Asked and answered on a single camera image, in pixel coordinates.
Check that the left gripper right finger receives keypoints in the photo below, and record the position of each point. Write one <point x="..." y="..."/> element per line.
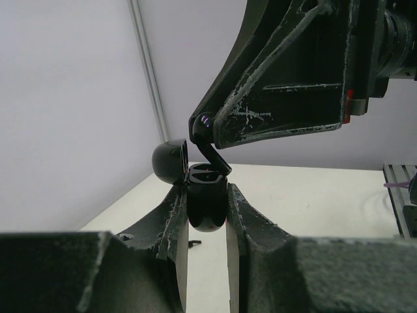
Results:
<point x="271" y="270"/>

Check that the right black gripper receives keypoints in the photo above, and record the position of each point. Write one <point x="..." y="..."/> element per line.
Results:
<point x="297" y="83"/>

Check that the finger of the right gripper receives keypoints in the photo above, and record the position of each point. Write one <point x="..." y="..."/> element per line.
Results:
<point x="260" y="19"/>

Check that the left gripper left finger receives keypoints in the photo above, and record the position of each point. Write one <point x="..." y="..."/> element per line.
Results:
<point x="141" y="269"/>

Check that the black charging case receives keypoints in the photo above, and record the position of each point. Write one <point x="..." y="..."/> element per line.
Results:
<point x="205" y="185"/>

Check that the black earbud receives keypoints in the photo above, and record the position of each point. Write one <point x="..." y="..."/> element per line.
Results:
<point x="203" y="137"/>
<point x="193" y="243"/>

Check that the left aluminium frame post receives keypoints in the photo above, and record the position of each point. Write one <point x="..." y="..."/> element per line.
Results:
<point x="148" y="69"/>

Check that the aluminium mounting rail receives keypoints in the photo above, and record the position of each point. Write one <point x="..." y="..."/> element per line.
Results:
<point x="401" y="185"/>

